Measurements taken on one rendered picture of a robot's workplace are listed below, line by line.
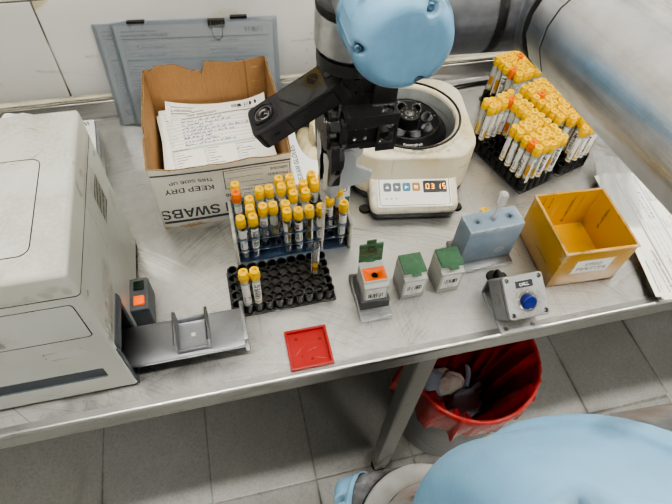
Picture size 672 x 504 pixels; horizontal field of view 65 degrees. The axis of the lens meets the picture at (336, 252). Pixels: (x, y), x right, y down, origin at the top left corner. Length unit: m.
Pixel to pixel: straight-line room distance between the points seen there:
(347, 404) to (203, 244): 0.93
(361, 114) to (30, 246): 0.38
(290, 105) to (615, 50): 0.33
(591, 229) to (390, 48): 0.77
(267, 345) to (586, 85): 0.64
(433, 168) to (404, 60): 0.62
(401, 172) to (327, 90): 0.46
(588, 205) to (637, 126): 0.77
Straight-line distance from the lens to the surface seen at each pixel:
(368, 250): 0.83
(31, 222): 0.68
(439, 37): 0.39
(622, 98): 0.33
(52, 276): 0.63
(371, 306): 0.87
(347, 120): 0.58
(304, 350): 0.85
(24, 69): 1.24
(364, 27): 0.38
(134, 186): 1.11
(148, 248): 1.00
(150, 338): 0.85
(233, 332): 0.83
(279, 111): 0.58
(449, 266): 0.88
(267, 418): 1.74
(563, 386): 1.96
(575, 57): 0.37
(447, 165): 1.00
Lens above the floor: 1.64
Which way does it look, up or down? 54 degrees down
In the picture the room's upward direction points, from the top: 4 degrees clockwise
